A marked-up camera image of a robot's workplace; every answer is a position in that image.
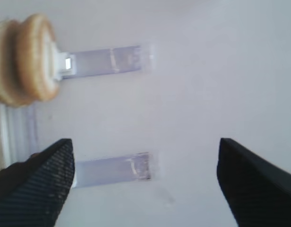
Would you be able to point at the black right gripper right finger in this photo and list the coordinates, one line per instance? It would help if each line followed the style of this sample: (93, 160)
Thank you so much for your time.
(257, 192)

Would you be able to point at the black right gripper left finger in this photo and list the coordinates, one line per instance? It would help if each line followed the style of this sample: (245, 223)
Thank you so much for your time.
(33, 192)

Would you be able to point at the left golden bun half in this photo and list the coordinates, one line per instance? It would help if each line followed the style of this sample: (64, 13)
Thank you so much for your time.
(11, 90)

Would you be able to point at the golden bun half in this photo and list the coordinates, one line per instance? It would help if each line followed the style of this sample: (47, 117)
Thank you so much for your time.
(36, 58)
(11, 90)

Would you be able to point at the clear patty holder strip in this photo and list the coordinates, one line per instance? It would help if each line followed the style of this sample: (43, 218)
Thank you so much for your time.
(137, 167)

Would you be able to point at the clear bun holder strip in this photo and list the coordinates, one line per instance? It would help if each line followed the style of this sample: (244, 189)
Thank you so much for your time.
(69, 65)

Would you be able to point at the right golden bun half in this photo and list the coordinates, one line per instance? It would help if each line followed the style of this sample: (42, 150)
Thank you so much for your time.
(36, 58)

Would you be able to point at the clear right long rail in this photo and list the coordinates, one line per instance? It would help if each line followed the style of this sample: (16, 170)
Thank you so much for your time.
(18, 133)

